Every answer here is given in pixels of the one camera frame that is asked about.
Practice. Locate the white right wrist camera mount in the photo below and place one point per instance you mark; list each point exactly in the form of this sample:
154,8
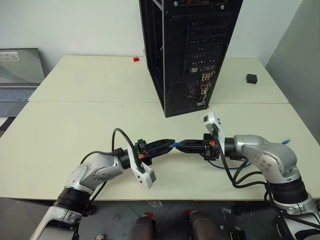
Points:
217,125

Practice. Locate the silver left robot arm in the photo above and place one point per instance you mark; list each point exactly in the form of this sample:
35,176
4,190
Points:
85,175

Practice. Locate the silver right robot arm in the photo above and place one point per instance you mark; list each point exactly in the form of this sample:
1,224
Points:
270,155

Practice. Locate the small red block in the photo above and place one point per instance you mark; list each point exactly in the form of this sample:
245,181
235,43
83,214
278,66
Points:
136,59

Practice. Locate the grey laptop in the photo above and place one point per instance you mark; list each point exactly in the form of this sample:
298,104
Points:
17,72

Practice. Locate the black computer tower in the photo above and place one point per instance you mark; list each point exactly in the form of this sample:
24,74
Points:
175,75

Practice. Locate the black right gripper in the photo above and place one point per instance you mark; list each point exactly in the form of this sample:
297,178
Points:
209,150

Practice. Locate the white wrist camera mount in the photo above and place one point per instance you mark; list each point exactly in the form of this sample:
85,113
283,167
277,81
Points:
146,175
217,125

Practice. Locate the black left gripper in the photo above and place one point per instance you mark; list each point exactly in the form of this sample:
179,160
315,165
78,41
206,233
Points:
143,152

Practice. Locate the dark rounded shape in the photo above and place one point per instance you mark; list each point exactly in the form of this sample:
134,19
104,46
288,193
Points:
203,226
143,228

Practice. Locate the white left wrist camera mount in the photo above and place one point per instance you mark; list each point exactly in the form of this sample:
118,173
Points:
146,175

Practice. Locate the small black box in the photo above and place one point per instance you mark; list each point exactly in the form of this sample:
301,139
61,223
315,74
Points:
251,78

